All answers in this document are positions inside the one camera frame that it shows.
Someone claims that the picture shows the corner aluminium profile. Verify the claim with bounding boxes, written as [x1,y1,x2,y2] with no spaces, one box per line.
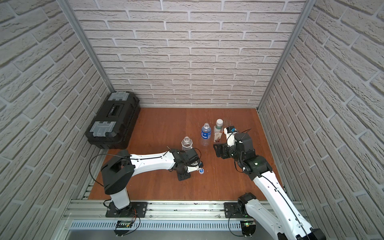
[57,0,116,93]
[257,0,316,112]

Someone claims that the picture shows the black plastic toolbox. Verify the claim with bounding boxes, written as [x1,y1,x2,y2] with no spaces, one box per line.
[85,92,141,150]

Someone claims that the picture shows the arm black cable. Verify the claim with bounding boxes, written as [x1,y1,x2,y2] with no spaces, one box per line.
[88,146,172,188]
[233,128,311,240]

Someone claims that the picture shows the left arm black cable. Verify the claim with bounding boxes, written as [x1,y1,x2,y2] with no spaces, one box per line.
[88,146,172,188]

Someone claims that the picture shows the black mounting plate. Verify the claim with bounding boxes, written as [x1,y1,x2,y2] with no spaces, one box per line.
[224,199,260,219]
[106,202,148,218]

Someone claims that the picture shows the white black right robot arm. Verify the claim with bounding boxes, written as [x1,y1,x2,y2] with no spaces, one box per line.
[214,126,326,240]

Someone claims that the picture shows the clear bottle green ring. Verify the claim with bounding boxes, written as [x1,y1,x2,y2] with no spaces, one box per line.
[213,118,225,143]

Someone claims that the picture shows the right corner aluminium profile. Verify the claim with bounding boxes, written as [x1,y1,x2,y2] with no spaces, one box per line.
[257,0,316,112]

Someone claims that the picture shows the left controller circuit board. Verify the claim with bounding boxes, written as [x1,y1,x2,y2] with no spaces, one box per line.
[114,221,134,237]

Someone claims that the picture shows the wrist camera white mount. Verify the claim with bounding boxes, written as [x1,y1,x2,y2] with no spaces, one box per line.
[187,162,204,173]
[224,126,238,147]

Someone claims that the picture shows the left corner aluminium profile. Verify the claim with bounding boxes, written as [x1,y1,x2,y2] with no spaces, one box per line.
[57,0,116,93]

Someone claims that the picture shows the clear labelled bottle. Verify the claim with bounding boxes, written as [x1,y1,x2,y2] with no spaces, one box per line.
[181,136,193,151]

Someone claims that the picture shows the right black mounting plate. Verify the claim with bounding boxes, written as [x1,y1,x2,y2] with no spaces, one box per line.
[224,199,260,219]

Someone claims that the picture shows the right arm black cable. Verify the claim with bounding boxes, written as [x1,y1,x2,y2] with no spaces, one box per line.
[233,128,311,240]

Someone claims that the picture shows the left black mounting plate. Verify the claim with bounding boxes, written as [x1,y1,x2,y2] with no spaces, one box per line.
[106,202,148,218]

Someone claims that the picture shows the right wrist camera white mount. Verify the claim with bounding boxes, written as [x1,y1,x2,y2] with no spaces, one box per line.
[224,126,238,147]

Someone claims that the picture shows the controller circuit board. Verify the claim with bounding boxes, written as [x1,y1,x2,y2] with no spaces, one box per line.
[114,221,134,237]
[240,221,257,237]

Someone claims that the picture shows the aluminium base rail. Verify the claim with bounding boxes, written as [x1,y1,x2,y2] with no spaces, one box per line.
[59,200,310,232]

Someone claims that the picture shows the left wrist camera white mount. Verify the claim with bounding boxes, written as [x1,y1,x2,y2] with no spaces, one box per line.
[187,162,204,173]

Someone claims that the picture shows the clear bottle blue label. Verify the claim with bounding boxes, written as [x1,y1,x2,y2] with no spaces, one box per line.
[201,123,212,146]

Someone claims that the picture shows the right controller circuit board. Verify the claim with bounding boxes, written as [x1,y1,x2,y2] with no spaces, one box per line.
[240,221,257,237]

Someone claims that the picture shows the grey white bottle cap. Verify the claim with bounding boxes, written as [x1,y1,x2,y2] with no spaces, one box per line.
[216,119,224,126]

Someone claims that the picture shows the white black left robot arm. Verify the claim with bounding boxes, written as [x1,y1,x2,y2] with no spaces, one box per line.
[101,149,204,210]

